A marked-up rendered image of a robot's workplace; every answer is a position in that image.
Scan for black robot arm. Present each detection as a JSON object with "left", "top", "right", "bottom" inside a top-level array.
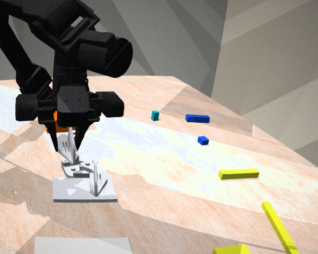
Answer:
[{"left": 0, "top": 0, "right": 133, "bottom": 128}]

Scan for small teal block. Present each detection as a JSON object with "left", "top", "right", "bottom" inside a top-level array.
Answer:
[{"left": 151, "top": 111, "right": 159, "bottom": 121}]

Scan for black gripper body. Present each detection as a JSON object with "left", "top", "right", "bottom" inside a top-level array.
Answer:
[{"left": 15, "top": 65, "right": 125, "bottom": 121}]

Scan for yellow long bar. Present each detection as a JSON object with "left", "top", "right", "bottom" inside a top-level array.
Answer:
[{"left": 261, "top": 202, "right": 299, "bottom": 254}]

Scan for white flat rectangular plate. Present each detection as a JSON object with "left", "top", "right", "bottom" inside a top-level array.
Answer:
[{"left": 34, "top": 237, "right": 133, "bottom": 254}]

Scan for yellow rectangular block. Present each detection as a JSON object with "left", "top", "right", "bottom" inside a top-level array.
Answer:
[{"left": 212, "top": 244, "right": 251, "bottom": 254}]

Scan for small blue cube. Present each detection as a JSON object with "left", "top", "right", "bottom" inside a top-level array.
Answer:
[{"left": 197, "top": 136, "right": 209, "bottom": 145}]

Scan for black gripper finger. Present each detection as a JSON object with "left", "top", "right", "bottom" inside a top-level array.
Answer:
[
  {"left": 75, "top": 117, "right": 100, "bottom": 151},
  {"left": 38, "top": 114, "right": 58, "bottom": 152}
]

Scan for blue rectangular block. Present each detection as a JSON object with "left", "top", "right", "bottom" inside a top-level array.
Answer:
[{"left": 185, "top": 114, "right": 210, "bottom": 123}]

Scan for yellow rectangular bar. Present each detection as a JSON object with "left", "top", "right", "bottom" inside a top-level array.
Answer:
[{"left": 218, "top": 169, "right": 260, "bottom": 180}]

